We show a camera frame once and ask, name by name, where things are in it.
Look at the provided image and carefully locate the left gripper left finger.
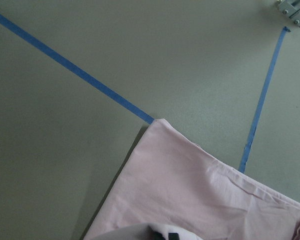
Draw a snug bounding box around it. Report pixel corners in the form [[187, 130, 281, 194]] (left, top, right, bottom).
[[151, 231, 165, 240]]

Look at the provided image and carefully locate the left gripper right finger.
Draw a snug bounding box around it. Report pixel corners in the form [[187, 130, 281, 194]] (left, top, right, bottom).
[[168, 232, 179, 240]]

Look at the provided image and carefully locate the pink Snoopy t-shirt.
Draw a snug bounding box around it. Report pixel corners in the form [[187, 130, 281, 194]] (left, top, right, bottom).
[[85, 119, 300, 240]]

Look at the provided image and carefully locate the aluminium frame post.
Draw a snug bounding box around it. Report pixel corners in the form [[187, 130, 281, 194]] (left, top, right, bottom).
[[277, 0, 300, 28]]

